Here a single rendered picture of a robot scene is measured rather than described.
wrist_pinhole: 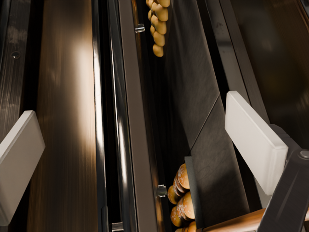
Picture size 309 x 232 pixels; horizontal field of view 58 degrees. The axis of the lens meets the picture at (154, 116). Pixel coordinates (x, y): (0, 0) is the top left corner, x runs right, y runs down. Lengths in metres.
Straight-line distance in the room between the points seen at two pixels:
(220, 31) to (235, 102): 0.58
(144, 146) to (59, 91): 0.30
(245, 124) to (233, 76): 0.51
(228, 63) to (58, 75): 0.39
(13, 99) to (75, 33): 0.21
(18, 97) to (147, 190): 0.38
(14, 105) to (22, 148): 0.47
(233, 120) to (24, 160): 0.13
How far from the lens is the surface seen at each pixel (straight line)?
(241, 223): 0.60
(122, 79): 0.46
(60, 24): 0.76
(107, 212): 0.43
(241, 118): 0.17
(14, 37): 0.76
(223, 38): 0.74
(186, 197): 1.06
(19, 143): 0.17
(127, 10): 0.55
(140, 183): 0.39
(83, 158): 0.55
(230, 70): 0.68
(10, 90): 0.67
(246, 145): 0.17
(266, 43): 0.78
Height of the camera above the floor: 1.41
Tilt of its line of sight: 6 degrees down
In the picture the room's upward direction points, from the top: 95 degrees counter-clockwise
